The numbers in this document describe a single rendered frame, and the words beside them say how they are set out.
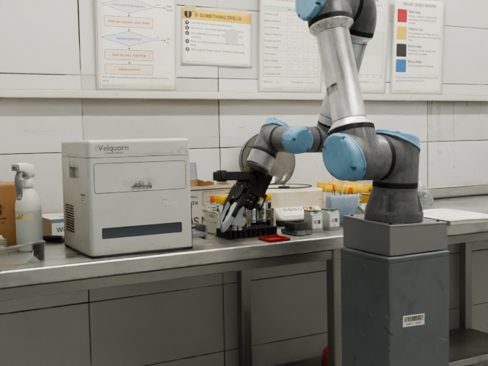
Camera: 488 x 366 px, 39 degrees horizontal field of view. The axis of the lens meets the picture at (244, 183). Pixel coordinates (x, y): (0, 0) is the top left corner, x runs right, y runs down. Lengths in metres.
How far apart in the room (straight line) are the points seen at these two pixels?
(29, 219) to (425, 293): 1.06
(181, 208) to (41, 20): 0.89
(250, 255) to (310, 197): 0.53
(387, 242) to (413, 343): 0.26
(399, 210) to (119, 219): 0.71
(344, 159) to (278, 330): 1.30
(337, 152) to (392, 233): 0.24
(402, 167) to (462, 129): 1.61
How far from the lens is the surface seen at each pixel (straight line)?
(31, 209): 1.97
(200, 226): 1.96
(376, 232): 1.78
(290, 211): 2.35
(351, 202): 2.31
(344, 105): 1.74
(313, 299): 2.92
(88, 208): 1.80
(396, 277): 1.76
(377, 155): 1.72
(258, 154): 2.00
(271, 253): 1.98
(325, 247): 2.08
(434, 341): 1.89
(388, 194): 1.80
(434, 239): 1.85
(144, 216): 1.84
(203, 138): 2.61
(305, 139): 1.93
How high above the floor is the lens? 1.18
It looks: 4 degrees down
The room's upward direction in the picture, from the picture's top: 1 degrees counter-clockwise
